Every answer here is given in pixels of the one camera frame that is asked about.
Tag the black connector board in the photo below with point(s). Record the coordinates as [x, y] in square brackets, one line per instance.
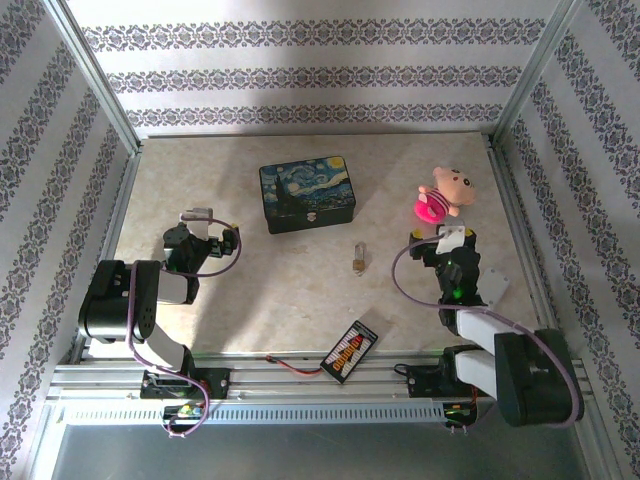
[350, 350]

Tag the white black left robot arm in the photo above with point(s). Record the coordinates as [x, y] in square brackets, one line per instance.
[115, 300]

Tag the grey metal plate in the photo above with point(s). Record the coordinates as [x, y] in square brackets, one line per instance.
[494, 286]

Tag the starry night tin box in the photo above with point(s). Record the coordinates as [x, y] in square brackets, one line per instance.
[305, 192]

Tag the aluminium frame post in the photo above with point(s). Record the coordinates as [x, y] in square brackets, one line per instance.
[537, 70]
[95, 80]

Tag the pink plush toy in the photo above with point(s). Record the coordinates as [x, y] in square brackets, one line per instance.
[442, 192]

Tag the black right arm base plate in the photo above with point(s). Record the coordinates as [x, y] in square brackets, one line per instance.
[420, 382]

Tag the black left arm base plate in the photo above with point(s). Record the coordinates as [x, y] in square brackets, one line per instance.
[217, 382]

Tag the thin aluminium frame rail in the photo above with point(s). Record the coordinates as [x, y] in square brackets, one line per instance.
[320, 134]

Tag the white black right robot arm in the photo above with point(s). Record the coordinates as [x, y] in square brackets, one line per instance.
[530, 375]

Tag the wide aluminium mounting rails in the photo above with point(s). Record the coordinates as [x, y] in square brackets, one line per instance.
[280, 387]

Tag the grey metal sheet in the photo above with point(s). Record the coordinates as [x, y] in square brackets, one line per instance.
[320, 455]

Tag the aluminium side rail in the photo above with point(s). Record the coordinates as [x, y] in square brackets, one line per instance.
[518, 220]
[112, 225]

